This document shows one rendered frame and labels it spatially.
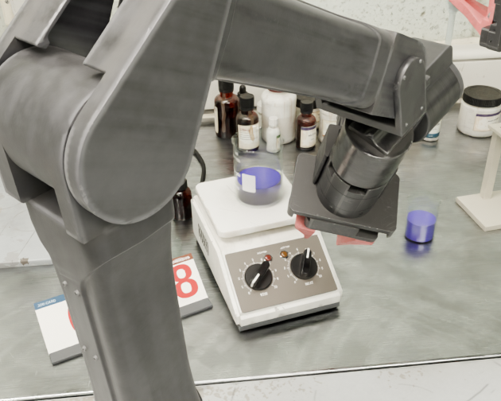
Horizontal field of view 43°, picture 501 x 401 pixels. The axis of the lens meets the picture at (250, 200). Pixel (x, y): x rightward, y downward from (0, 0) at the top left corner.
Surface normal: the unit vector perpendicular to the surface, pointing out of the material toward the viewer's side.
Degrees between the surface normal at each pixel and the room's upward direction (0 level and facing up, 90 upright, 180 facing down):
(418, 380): 0
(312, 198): 30
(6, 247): 0
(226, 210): 0
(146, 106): 90
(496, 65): 90
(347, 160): 101
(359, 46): 83
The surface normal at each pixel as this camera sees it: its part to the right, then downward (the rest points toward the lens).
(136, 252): 0.69, 0.57
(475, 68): 0.10, 0.54
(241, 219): -0.02, -0.84
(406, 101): 0.74, 0.36
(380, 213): 0.13, -0.47
